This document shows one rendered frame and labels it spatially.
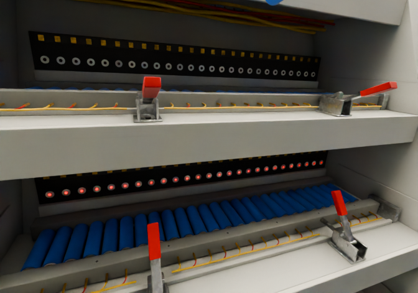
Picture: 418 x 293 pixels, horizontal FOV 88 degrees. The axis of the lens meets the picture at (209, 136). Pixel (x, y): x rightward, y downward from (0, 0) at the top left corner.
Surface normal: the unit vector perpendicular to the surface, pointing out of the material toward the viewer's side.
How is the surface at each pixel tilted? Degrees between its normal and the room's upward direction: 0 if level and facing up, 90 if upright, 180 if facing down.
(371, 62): 90
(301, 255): 21
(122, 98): 111
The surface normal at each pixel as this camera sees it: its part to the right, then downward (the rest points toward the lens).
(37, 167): 0.33, 0.29
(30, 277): 0.05, -0.95
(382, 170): -0.94, 0.05
